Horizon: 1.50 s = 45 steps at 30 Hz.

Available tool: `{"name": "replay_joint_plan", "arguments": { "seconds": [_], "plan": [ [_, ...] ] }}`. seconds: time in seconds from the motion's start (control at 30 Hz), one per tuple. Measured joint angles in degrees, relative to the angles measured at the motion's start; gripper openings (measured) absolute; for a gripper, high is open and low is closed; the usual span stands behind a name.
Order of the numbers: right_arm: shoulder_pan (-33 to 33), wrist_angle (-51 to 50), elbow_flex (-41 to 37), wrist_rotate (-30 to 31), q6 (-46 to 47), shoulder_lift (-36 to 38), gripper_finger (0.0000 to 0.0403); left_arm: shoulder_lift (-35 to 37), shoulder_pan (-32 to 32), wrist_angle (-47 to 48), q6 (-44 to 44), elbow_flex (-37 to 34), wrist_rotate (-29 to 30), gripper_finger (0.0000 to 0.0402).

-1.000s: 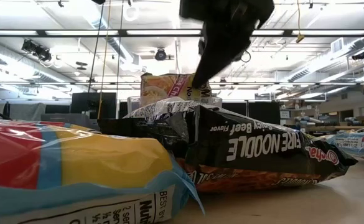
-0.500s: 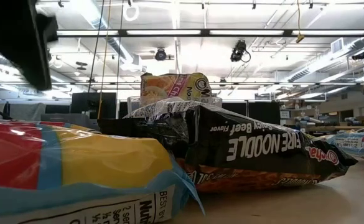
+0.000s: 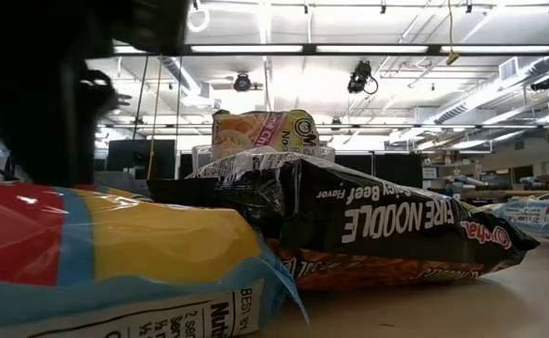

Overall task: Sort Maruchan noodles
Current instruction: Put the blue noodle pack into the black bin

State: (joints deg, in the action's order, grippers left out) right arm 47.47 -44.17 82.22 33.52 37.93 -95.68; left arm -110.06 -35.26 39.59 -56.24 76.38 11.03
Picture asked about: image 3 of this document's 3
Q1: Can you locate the round black ceiling fixture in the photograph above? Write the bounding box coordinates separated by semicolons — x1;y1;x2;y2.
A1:
232;71;253;93

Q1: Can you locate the black fire noodle packet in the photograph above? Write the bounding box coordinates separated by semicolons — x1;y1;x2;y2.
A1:
264;237;496;293
187;146;541;278

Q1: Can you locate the blue yellow red noodle packet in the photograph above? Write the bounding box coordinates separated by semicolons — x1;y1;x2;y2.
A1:
0;177;311;338

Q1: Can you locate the yellow hanging cord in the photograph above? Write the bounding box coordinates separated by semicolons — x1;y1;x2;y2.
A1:
444;0;461;67

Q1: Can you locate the lime chili shrimp noodle packet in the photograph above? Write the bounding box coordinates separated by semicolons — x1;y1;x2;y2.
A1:
210;109;321;161

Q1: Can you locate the black overhead camera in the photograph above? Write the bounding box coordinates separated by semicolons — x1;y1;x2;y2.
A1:
346;59;380;96

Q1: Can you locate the grey ceiling air duct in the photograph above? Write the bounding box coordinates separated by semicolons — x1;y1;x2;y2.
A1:
431;55;549;126

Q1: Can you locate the clear plastic container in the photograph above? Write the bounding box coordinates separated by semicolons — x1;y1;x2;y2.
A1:
191;144;337;174

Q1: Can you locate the black overhead frame beam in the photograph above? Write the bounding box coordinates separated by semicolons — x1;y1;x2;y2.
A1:
85;42;549;56

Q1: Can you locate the black partition panel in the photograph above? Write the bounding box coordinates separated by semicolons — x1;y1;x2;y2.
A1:
334;152;424;190

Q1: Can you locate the white cable loop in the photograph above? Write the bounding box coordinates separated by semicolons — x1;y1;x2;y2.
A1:
186;0;211;34

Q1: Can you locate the blue white noodle packet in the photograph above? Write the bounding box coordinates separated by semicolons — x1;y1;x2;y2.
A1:
487;192;549;246

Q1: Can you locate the black monitor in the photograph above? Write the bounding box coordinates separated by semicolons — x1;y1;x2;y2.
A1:
106;138;177;182

